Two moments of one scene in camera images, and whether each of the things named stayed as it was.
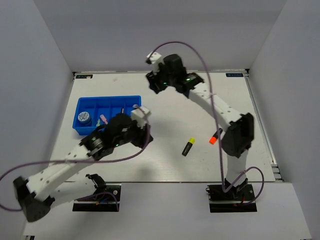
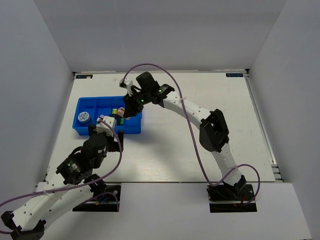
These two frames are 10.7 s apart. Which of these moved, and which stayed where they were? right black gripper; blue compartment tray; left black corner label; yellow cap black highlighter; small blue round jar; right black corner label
Moved: yellow cap black highlighter; right black gripper
Stayed: left black corner label; blue compartment tray; small blue round jar; right black corner label
